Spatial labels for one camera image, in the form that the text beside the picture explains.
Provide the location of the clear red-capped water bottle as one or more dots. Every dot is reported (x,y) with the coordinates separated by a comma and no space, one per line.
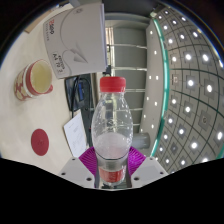
(112,133)

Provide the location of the red and white patterned mug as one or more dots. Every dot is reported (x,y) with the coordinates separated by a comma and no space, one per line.
(35,80)

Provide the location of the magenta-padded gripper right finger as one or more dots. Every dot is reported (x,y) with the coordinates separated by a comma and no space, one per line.
(137,160)

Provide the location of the group of round ceiling lights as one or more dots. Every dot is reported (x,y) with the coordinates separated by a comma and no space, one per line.
(190,82)

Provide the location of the white printed paper sheets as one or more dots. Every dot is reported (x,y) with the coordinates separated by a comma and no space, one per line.
(76,135)

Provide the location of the white copy paper box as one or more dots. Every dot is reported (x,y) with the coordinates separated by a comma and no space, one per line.
(78,36)

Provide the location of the flat round red coaster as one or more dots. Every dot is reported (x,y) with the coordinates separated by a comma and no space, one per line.
(40,142)

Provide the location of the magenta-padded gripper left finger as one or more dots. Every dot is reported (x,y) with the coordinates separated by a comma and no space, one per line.
(87,160)

